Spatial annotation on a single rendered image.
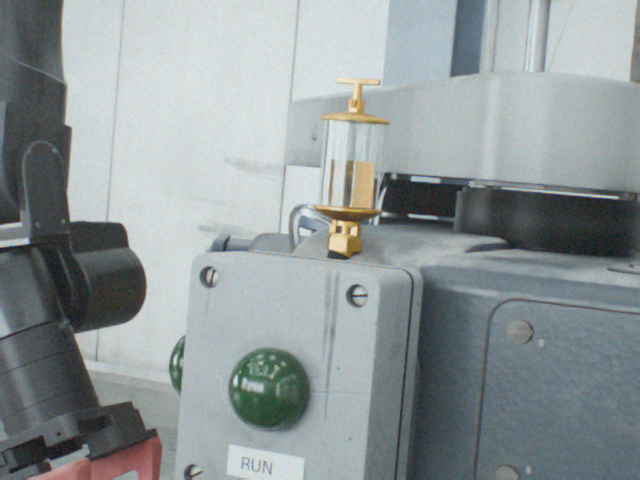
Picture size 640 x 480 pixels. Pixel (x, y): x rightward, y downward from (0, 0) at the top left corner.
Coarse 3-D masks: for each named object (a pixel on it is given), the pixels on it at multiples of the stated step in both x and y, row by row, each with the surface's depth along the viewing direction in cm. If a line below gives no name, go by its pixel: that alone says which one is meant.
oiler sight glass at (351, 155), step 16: (336, 128) 52; (352, 128) 52; (368, 128) 52; (384, 128) 53; (336, 144) 52; (352, 144) 52; (368, 144) 52; (336, 160) 52; (352, 160) 52; (368, 160) 52; (320, 176) 53; (336, 176) 52; (352, 176) 52; (368, 176) 52; (320, 192) 53; (336, 192) 52; (352, 192) 52; (368, 192) 52; (368, 208) 52
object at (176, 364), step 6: (180, 342) 48; (174, 348) 48; (180, 348) 48; (174, 354) 48; (180, 354) 48; (174, 360) 48; (180, 360) 48; (174, 366) 48; (180, 366) 48; (174, 372) 48; (180, 372) 48; (174, 378) 48; (180, 378) 48; (174, 384) 48; (180, 384) 48; (180, 390) 48
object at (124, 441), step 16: (112, 416) 75; (128, 416) 78; (96, 432) 75; (112, 432) 75; (128, 432) 77; (144, 432) 79; (96, 448) 75; (112, 448) 75; (128, 448) 80; (144, 448) 80; (160, 448) 81; (96, 464) 80; (112, 464) 80; (128, 464) 80; (144, 464) 80; (160, 464) 81
